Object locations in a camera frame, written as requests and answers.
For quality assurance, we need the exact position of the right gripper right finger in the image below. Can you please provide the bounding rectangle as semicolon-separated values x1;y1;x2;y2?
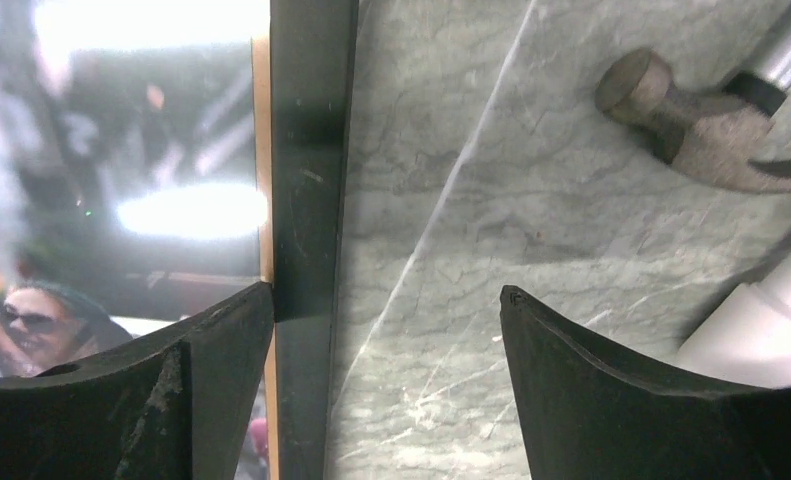
500;285;791;480

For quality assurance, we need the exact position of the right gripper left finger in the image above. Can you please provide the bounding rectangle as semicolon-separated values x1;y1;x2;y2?
0;282;274;480

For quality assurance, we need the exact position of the printed photo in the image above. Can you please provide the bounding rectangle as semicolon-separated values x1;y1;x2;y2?
0;1;267;479

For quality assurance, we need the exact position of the wooden picture frame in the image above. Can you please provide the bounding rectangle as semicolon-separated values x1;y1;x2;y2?
252;1;359;479

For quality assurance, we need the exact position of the white pvc pipe stand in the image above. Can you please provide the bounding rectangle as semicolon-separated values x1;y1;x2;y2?
674;253;791;388

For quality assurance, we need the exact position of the black handled hammer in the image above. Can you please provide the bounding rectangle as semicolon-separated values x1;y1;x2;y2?
595;2;791;194

